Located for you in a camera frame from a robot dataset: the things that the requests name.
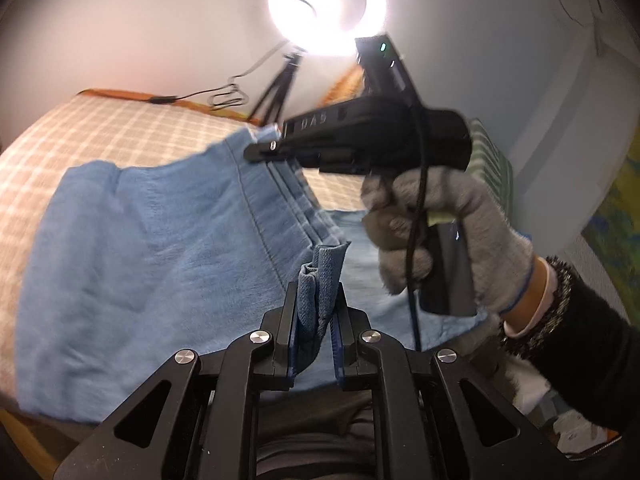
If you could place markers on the person's right forearm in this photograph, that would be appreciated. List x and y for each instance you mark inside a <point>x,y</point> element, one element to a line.
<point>590,340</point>

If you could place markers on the person's dark striped clothing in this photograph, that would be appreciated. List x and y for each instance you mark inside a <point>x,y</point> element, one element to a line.
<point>310,440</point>

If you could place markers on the green striped pillow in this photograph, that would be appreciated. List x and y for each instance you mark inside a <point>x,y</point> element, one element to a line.
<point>492,160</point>

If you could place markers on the person's right hand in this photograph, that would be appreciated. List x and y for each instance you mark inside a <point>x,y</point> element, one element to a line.
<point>485,220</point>

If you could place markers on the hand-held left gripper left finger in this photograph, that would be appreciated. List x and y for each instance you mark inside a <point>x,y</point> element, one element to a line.
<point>280,355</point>

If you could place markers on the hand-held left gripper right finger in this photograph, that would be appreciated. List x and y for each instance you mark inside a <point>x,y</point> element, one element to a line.
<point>347,355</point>

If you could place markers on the orange patterned scarf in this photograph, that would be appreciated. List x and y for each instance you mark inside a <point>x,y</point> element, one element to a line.
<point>345,87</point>

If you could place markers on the colourful patterned cloth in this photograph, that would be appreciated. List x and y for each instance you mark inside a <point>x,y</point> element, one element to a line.
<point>620,210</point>

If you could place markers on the blue denim pants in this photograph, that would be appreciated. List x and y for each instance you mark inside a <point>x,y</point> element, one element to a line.
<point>150,260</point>

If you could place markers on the black mini tripod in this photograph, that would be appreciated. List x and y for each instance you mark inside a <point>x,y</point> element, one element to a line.
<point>280,90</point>

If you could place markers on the checkered bed blanket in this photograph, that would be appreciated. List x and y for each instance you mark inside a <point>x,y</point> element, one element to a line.
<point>100,125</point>

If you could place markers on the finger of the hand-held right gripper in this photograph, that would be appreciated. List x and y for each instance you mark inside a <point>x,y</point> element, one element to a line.
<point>270,152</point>

